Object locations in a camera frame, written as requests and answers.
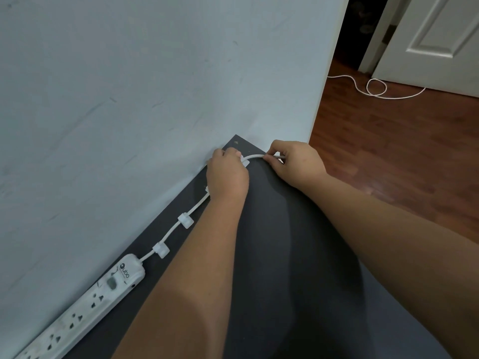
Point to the person's right thumb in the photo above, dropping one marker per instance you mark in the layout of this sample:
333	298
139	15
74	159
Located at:
275	166

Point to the person's right forearm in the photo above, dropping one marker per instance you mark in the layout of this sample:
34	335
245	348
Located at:
404	257

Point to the white panelled door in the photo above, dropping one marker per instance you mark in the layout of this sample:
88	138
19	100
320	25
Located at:
436	37

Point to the person's left forearm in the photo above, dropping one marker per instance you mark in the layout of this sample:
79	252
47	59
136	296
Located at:
194	280

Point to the person's right hand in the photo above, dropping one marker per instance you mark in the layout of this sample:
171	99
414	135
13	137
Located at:
299	166

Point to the white power strip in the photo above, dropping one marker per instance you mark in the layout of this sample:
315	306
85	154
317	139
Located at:
88	300

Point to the person's left fingers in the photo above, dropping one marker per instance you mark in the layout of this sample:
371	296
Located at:
226	152

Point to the person's left hand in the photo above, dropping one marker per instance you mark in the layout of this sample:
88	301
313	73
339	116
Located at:
226	177

